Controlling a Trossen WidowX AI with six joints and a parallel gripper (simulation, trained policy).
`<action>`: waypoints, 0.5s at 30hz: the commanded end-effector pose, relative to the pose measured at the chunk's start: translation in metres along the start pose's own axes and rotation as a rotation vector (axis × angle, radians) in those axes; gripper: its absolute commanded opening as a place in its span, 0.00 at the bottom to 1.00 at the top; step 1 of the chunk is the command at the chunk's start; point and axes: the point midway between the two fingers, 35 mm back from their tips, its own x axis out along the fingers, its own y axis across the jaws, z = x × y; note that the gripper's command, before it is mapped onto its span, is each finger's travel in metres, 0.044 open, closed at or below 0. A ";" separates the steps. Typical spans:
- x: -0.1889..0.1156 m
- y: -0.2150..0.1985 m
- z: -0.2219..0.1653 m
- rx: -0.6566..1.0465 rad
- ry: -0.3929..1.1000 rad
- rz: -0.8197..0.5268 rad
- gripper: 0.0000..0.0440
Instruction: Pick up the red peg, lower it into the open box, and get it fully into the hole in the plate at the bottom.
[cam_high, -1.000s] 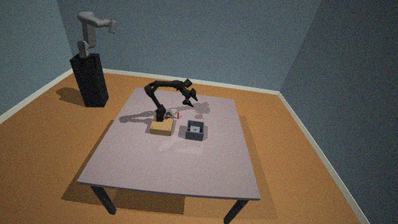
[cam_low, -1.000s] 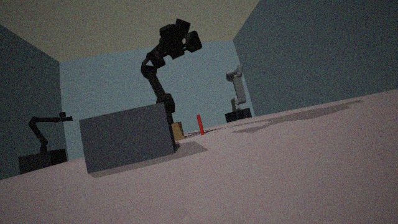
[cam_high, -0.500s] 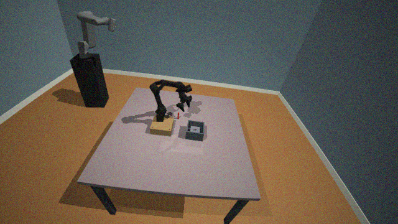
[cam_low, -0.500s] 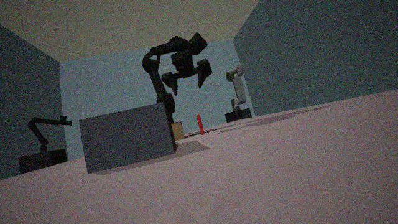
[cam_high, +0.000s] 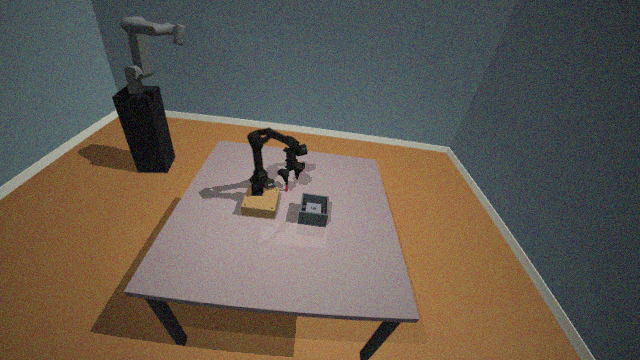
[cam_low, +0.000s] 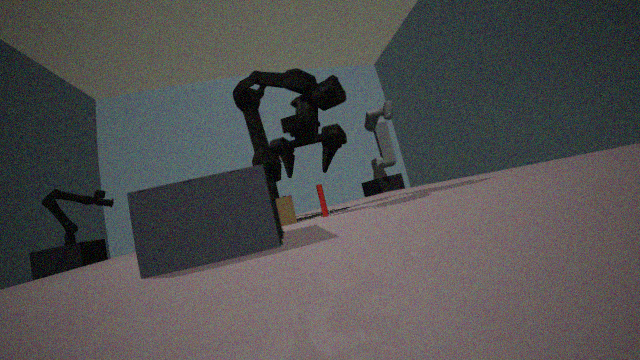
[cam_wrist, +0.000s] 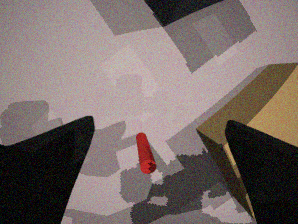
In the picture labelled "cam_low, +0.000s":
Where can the red peg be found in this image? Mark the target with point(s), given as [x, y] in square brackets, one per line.
[322, 200]

